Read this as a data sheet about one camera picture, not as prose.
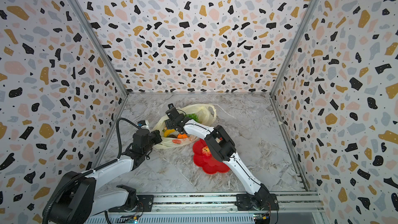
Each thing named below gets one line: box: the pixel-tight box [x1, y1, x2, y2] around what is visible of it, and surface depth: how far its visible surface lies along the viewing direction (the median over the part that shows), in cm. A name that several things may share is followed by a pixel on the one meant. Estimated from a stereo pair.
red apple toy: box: [202, 145, 212, 157], surface depth 87 cm
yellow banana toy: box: [163, 129, 176, 138], surface depth 98 cm
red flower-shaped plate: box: [192, 138, 231, 175], surface depth 88 cm
